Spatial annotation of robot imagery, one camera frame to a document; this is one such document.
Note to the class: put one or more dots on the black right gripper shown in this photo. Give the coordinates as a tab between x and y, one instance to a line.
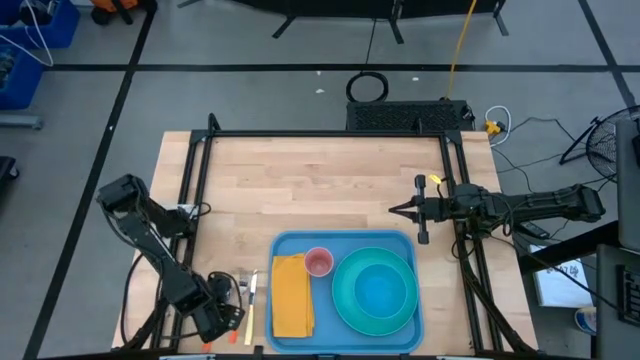
435	209

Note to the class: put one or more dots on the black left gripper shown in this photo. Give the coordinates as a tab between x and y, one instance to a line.
217	315

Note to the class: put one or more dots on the yellow cloth napkin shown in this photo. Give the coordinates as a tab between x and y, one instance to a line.
291	300

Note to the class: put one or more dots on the blue plastic bowl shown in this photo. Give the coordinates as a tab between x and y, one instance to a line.
380	292

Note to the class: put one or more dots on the pink plastic cup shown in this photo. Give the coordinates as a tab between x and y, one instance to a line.
319	261

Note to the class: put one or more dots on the teal plastic plate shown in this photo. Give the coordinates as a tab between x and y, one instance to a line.
345	300

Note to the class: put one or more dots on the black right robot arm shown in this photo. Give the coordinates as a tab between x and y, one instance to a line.
540	205

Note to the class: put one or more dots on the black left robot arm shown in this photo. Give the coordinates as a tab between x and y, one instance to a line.
150	240

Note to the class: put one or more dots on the blue plastic tray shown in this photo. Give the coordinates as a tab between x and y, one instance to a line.
325	300

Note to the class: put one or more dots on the yellow tag on gripper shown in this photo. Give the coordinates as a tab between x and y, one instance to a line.
435	178

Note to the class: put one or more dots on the black perforated computer case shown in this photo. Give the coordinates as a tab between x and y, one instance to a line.
400	116

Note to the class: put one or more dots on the yellow plug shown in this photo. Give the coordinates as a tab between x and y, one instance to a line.
493	128

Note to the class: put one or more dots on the black remote control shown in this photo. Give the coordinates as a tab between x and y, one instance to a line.
534	230

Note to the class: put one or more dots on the black slanted desk beam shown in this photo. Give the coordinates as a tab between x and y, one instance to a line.
560	252

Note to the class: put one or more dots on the white printed paper box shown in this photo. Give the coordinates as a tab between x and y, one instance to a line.
560	287

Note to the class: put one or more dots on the black stand base legs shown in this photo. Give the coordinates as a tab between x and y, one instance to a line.
395	22

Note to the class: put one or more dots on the blue white shoe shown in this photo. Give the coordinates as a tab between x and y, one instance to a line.
586	320

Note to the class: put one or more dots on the black floor fan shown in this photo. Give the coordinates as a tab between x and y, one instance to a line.
607	145

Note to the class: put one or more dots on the grey cabinet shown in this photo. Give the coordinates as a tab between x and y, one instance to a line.
612	300

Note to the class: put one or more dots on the black object with wheel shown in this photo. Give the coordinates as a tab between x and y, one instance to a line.
6	172

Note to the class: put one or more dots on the grey metal bar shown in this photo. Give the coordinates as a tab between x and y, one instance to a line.
20	121

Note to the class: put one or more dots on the blue storage bin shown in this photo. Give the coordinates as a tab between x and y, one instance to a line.
22	80
60	27

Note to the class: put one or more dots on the orange and black object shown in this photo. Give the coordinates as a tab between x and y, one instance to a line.
112	6

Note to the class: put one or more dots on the black metal table frame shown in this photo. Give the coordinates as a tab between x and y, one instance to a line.
325	133

